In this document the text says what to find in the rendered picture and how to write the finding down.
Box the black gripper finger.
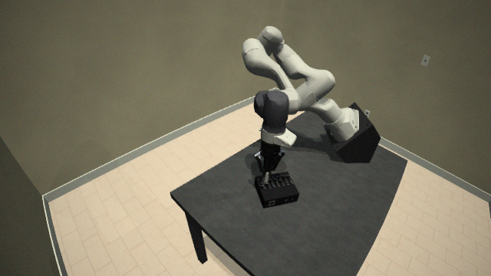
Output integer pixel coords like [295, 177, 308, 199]
[254, 151, 270, 184]
[266, 149, 285, 182]

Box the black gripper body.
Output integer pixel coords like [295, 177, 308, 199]
[259, 140, 281, 159]

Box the dark grey lighting desk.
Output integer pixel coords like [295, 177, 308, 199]
[254, 172, 299, 208]

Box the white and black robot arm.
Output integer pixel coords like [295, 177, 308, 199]
[242, 26, 359, 148]

